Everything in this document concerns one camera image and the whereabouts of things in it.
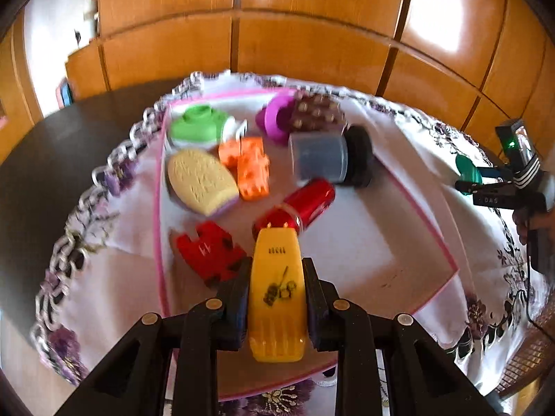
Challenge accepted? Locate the pink shallow box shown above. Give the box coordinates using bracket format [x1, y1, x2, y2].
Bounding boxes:
[154, 88, 460, 401]

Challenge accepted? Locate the wooden wardrobe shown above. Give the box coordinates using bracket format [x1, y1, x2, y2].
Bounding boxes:
[65, 0, 555, 165]

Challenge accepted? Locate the pink and blue item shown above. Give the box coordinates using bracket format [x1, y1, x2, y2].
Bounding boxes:
[55, 79, 74, 107]

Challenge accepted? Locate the brown wicker furniture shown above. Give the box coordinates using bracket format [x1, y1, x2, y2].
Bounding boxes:
[498, 333, 551, 399]

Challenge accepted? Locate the red toy block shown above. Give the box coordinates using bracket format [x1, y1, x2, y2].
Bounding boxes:
[176, 221, 248, 289]

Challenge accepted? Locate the white floral embroidered tablecloth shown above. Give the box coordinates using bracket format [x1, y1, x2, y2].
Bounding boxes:
[30, 71, 555, 416]

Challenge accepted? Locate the black cable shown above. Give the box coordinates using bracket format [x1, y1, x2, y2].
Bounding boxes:
[522, 264, 555, 334]

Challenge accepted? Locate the green and white toy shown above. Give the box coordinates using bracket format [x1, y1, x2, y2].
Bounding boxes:
[169, 106, 249, 150]

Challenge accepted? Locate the person's right hand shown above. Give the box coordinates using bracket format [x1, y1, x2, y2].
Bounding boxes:
[513, 208, 532, 243]

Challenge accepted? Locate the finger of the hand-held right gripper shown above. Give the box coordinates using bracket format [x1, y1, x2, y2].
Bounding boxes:
[454, 181, 516, 198]
[475, 165, 514, 181]

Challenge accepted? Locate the orange toy block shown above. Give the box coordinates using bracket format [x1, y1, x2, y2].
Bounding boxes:
[236, 137, 270, 202]
[218, 139, 244, 170]

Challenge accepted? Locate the grey canister with black cap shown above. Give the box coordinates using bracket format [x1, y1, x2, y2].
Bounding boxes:
[288, 125, 376, 188]

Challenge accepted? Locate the teal plastic toy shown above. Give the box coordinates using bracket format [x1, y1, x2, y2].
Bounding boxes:
[455, 154, 484, 185]

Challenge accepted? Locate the beige oval brush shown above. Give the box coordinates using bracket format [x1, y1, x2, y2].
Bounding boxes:
[167, 148, 240, 217]

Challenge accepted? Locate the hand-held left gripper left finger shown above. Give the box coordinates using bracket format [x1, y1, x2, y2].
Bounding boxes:
[56, 258, 253, 416]

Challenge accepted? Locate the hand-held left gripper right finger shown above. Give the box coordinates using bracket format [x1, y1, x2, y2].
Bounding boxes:
[302, 258, 499, 416]

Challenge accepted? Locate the red metallic cylinder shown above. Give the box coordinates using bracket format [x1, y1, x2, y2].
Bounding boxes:
[252, 177, 336, 241]

